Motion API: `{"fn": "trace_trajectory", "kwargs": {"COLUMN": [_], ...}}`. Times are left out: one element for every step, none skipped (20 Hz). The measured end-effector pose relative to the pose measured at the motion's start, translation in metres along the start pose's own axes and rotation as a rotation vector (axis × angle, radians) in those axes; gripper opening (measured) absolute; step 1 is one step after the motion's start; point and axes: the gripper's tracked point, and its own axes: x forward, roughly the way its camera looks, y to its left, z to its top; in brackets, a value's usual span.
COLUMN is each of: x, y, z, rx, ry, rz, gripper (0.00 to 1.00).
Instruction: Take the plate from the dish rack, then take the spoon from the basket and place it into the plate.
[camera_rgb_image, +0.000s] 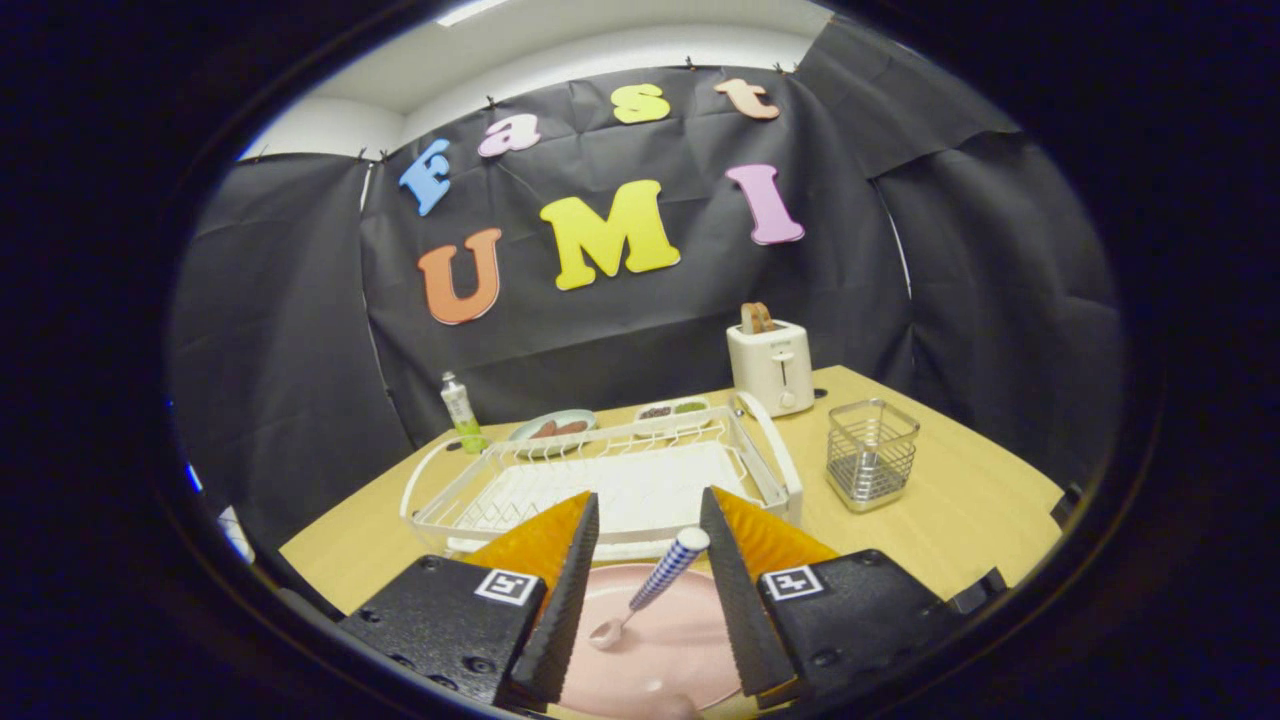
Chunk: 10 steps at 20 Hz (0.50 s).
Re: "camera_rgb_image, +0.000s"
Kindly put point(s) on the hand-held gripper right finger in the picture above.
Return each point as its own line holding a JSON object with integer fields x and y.
{"x": 735, "y": 600}

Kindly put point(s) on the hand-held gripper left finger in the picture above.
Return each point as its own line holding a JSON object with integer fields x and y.
{"x": 570, "y": 600}

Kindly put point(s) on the pink plate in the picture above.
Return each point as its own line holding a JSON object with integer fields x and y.
{"x": 670, "y": 640}

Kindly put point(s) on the white dish rack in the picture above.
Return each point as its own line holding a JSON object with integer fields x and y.
{"x": 640, "y": 485}

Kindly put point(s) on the pale green plate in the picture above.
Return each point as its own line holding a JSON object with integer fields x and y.
{"x": 575, "y": 415}

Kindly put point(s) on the white divided condiment dish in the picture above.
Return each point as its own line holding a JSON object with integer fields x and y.
{"x": 672, "y": 410}

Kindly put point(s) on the brown sausage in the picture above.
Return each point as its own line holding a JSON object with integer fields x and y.
{"x": 573, "y": 427}
{"x": 545, "y": 431}

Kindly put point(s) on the clear bottle with green liquid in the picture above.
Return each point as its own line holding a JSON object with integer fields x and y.
{"x": 462, "y": 410}

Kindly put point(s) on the white toaster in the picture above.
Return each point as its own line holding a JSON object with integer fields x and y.
{"x": 770, "y": 370}

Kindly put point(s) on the dark flat object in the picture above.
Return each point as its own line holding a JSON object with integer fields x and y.
{"x": 1067, "y": 505}
{"x": 978, "y": 590}

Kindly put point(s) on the brown toast slice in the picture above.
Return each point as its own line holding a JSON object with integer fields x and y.
{"x": 757, "y": 318}

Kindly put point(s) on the ceiling light panel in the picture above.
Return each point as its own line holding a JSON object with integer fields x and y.
{"x": 470, "y": 11}

